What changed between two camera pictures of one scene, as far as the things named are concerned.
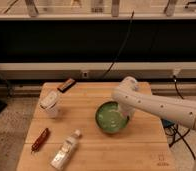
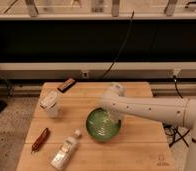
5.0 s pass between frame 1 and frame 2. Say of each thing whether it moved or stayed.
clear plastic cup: stayed
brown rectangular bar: stayed
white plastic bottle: stayed
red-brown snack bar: stayed
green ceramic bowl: moved
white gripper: moved
